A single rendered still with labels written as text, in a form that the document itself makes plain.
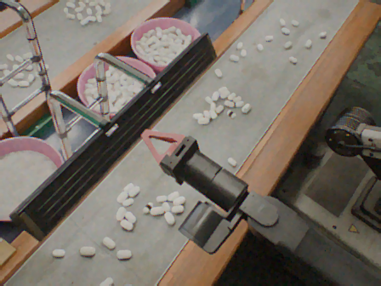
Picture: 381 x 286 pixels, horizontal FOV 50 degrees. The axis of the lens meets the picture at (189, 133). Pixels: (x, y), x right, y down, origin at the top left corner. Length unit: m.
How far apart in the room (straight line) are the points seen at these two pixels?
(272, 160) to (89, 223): 0.56
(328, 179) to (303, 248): 1.03
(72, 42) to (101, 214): 0.71
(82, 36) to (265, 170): 0.85
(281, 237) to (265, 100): 0.87
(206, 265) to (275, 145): 0.44
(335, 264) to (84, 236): 0.69
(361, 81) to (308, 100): 1.39
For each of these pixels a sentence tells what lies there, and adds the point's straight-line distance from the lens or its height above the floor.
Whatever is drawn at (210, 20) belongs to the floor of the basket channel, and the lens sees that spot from 1.82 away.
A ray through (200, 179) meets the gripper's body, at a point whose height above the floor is 1.22.
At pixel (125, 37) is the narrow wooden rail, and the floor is 0.76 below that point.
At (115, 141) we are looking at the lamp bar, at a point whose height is 1.08.
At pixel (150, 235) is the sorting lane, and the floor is 0.74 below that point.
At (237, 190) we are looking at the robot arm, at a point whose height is 1.23.
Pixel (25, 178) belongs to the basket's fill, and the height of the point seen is 0.74.
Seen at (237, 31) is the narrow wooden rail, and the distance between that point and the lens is 1.64.
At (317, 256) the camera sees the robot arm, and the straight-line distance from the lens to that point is 0.64.
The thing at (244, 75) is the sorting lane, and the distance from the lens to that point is 1.50.
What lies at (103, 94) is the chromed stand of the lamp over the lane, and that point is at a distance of 1.08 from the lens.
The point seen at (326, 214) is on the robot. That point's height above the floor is 0.47.
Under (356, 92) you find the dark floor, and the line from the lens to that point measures 2.74.
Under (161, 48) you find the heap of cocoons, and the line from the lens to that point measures 1.55.
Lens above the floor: 1.78
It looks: 53 degrees down
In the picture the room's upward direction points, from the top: 8 degrees clockwise
